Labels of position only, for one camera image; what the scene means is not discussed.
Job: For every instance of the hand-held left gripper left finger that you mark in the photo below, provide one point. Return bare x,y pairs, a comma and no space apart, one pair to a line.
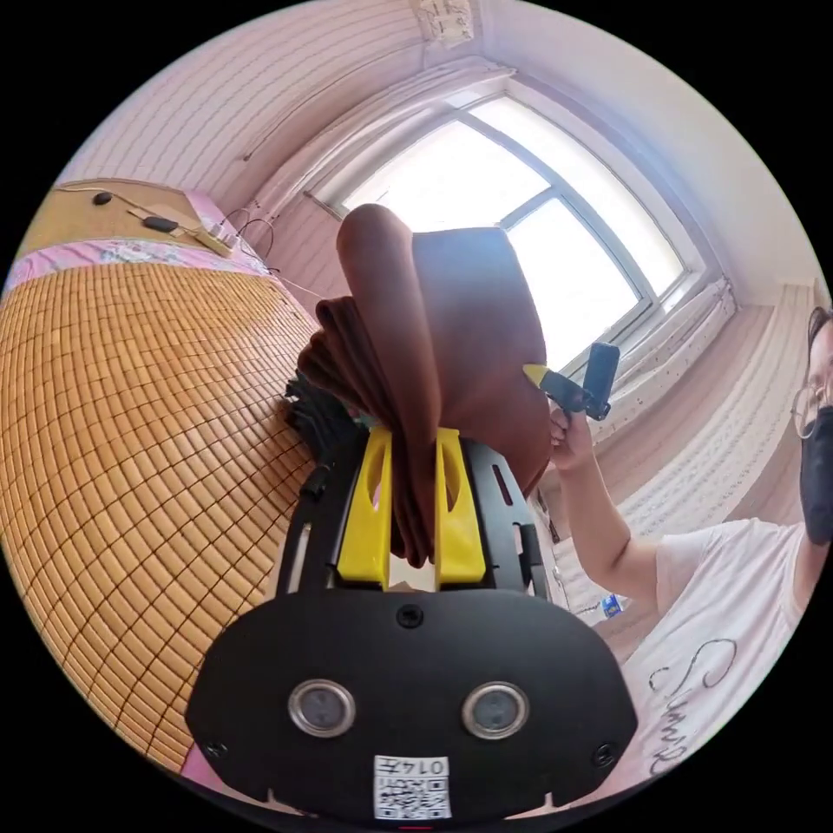
364,520

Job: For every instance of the window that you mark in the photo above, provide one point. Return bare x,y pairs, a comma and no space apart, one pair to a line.
586,247

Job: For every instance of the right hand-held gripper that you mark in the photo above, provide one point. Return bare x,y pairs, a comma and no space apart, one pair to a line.
565,392

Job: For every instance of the white power strip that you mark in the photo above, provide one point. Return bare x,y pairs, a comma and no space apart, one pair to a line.
215,239

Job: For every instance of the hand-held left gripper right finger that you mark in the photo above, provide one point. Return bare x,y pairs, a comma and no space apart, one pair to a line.
459,533

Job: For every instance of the small black oval device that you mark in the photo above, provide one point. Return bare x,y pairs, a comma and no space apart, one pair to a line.
160,224

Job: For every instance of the person's body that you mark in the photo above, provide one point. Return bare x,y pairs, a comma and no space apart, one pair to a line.
716,618

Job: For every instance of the bed with woven mat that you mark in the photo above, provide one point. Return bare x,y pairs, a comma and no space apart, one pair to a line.
130,423

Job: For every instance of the person's right hand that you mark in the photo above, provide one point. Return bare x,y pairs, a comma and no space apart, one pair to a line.
573,442

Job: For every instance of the small blue box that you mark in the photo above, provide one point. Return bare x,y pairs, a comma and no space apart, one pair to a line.
612,606

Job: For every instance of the person's right forearm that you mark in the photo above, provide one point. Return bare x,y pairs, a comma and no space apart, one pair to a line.
605,527

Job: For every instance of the brown long pants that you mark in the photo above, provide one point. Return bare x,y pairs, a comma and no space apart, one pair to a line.
468,325

